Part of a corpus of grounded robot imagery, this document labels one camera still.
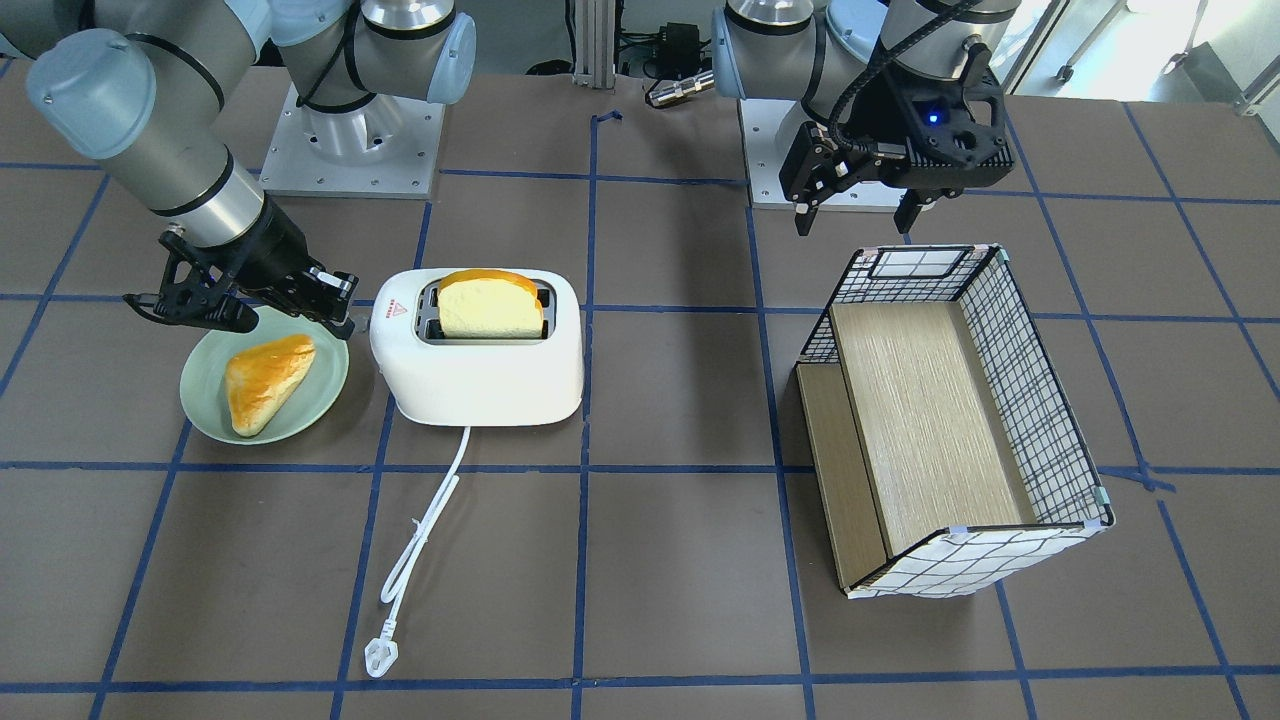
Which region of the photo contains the triangular golden bread bun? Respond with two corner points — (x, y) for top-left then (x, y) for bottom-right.
(224, 334), (316, 437)

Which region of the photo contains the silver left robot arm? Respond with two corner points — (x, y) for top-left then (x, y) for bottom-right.
(712, 1), (1019, 236)

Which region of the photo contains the wire and wood shelf rack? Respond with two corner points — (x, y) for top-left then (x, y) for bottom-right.
(795, 243), (1117, 601)

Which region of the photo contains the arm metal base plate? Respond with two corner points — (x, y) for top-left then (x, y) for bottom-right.
(259, 88), (447, 200)
(739, 99), (905, 214)

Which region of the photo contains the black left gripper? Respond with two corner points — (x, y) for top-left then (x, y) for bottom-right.
(780, 60), (1015, 237)

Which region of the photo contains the sliced bread in toaster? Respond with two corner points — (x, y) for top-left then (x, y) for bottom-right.
(436, 268), (544, 340)

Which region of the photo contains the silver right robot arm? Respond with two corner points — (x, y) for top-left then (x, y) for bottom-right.
(3, 1), (477, 340)

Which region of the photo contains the light green round plate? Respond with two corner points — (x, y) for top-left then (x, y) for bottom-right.
(180, 307), (349, 445)

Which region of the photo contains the white two-slot toaster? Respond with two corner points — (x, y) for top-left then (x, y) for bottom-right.
(369, 268), (584, 427)

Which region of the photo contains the aluminium frame post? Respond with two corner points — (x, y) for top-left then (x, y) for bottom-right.
(570, 0), (617, 91)

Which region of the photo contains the white toaster power cable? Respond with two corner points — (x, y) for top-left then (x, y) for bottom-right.
(364, 425), (474, 679)

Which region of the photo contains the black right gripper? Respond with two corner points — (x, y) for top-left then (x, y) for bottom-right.
(124, 199), (358, 341)

